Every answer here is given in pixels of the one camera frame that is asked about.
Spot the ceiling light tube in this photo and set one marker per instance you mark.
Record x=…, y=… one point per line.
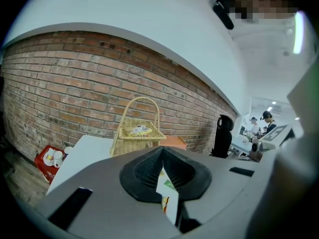
x=298, y=34

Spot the orange cardboard box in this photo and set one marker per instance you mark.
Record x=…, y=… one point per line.
x=174, y=142

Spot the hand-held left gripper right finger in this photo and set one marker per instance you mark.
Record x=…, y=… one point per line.
x=224, y=190

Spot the red box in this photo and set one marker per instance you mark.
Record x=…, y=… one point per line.
x=42, y=165

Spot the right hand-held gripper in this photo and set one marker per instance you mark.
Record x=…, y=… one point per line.
x=276, y=136

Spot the white cup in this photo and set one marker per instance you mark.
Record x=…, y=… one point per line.
x=68, y=150
x=57, y=155

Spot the black head camera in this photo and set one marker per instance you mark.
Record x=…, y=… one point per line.
x=223, y=15

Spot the beige snack packet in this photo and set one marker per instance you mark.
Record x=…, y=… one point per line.
x=165, y=203

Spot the white plate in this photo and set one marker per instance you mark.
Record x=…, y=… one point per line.
x=48, y=157

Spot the person's face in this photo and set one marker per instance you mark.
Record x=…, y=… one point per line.
x=261, y=1

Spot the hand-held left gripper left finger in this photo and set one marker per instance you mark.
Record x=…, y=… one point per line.
x=104, y=203

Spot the two-tier wicker basket stand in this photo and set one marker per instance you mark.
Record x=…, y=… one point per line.
x=129, y=143

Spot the black chair with round headrest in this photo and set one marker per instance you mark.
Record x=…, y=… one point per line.
x=223, y=138

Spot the green snack packet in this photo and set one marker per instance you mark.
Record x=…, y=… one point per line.
x=169, y=184

